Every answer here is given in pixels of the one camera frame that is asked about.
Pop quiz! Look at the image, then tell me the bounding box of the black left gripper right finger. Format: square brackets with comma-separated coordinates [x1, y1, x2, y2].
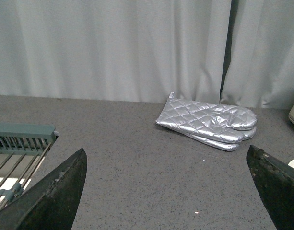
[246, 145, 294, 230]

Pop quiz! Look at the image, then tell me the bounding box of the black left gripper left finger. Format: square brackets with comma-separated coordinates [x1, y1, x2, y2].
[0, 149, 87, 230]

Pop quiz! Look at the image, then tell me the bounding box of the silver quilted oven mitt bottom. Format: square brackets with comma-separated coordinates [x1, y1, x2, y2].
[180, 126, 257, 151]

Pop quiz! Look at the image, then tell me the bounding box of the silver quilted oven mitt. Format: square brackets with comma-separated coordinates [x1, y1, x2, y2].
[180, 126, 257, 151]
[156, 92, 257, 143]

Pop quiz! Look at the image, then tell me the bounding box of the green dish rack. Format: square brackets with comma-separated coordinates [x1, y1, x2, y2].
[0, 123, 59, 210]

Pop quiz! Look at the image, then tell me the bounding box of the silver quilted oven mitt top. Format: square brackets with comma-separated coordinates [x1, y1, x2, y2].
[156, 92, 257, 143]

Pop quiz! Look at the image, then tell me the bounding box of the grey curtain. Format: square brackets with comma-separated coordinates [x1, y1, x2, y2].
[0, 0, 294, 108]

